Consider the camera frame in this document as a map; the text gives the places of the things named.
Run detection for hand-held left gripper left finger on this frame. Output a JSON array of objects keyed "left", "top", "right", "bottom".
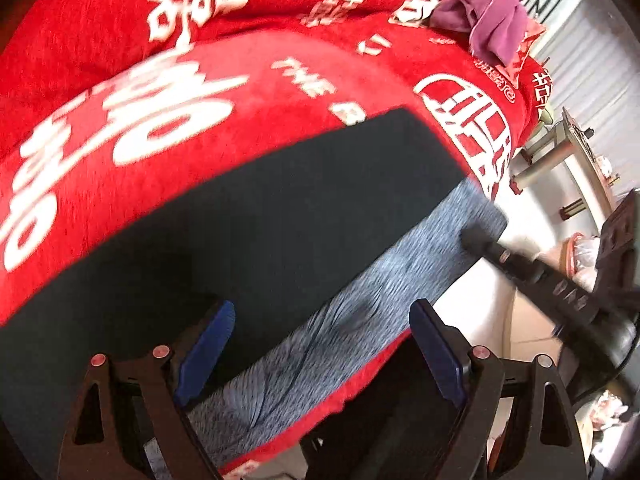
[{"left": 55, "top": 300, "right": 237, "bottom": 480}]

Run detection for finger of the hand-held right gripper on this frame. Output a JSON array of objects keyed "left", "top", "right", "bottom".
[{"left": 461, "top": 225, "right": 547, "bottom": 287}]

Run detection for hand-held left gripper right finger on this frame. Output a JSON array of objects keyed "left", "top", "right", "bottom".
[{"left": 409, "top": 299, "right": 589, "bottom": 480}]

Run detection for black pants with grey waistband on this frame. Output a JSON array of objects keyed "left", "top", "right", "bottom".
[{"left": 0, "top": 107, "right": 510, "bottom": 480}]

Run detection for pink plastic container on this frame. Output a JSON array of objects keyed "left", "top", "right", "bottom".
[{"left": 560, "top": 232, "right": 602, "bottom": 286}]

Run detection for beige side table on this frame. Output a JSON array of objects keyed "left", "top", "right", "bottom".
[{"left": 510, "top": 107, "right": 622, "bottom": 221}]

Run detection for red patterned cushion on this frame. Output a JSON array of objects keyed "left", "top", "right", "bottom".
[{"left": 507, "top": 20, "right": 549, "bottom": 81}]

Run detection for purple cloth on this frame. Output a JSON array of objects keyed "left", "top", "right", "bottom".
[{"left": 429, "top": 0, "right": 531, "bottom": 63}]

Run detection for red printed blanket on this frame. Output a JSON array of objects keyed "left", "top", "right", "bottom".
[{"left": 0, "top": 0, "right": 551, "bottom": 478}]

